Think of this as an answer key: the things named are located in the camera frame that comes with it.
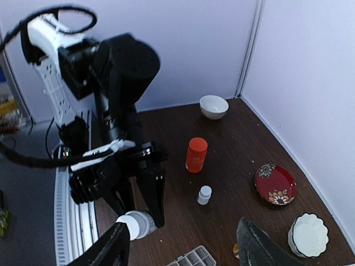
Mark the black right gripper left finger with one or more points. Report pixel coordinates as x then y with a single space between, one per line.
112 248

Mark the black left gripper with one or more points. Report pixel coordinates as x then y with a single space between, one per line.
110 180

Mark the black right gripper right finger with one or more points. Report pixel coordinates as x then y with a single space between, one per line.
257 248

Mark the clear plastic pill organizer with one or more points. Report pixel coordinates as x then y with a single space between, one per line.
197 257

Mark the small white pill bottle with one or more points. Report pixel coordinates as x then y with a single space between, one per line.
204 195

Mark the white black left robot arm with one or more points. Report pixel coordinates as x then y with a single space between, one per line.
117 71

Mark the grey lid supplement bottle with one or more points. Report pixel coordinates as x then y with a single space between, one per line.
235 251

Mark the white scalloped bowl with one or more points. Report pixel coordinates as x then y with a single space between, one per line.
308 236

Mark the red floral plate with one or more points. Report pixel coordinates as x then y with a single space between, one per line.
275 184

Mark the orange pill bottle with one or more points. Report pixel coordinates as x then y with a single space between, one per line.
196 154

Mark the white patterned rice bowl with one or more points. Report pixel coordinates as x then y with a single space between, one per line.
213 107

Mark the front aluminium rail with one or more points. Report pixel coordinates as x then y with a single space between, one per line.
75 225

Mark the left aluminium frame post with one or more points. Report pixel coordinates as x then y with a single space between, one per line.
250 47

